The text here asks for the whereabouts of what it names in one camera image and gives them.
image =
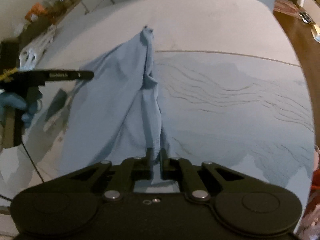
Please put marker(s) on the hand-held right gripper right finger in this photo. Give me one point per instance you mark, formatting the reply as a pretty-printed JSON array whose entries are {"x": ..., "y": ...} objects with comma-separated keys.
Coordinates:
[{"x": 163, "y": 165}]

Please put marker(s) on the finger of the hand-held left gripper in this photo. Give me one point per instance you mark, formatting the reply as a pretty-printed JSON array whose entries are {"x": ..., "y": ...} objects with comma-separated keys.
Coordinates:
[{"x": 70, "y": 75}]

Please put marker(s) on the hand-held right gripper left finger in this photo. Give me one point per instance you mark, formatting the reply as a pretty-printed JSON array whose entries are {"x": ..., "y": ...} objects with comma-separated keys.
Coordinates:
[{"x": 150, "y": 165}]

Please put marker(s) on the light blue t-shirt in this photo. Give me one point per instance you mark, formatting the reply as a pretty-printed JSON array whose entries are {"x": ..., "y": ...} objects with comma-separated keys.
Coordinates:
[{"x": 112, "y": 92}]

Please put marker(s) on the person's left hand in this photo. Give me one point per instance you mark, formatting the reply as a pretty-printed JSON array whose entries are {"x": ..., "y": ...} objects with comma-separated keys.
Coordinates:
[{"x": 11, "y": 102}]

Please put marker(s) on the dark cloth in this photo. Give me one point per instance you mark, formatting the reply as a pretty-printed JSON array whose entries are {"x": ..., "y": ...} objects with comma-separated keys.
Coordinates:
[{"x": 35, "y": 30}]

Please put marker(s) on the orange packet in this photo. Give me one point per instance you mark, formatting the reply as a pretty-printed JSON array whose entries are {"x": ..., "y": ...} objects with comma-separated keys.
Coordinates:
[{"x": 36, "y": 12}]

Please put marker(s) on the red cloth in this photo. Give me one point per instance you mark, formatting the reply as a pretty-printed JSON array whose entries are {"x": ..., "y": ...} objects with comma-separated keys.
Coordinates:
[{"x": 317, "y": 180}]

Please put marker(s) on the patterned red doormat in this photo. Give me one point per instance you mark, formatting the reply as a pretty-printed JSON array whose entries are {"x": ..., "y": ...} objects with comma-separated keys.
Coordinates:
[{"x": 285, "y": 6}]

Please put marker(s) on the pale yellow bag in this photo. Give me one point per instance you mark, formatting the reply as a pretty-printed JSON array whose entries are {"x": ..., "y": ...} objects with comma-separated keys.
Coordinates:
[{"x": 316, "y": 32}]

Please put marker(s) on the black and white sneakers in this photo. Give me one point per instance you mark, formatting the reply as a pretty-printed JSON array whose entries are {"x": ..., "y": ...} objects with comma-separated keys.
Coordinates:
[{"x": 307, "y": 17}]

